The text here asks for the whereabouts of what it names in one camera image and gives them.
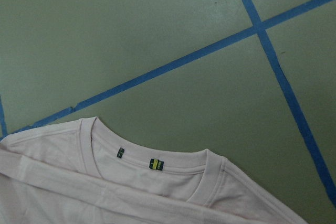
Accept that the pink Snoopy t-shirt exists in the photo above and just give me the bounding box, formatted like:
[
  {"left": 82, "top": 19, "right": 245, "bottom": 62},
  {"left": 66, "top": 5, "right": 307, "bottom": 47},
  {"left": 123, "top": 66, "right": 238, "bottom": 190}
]
[{"left": 1, "top": 117, "right": 304, "bottom": 223}]

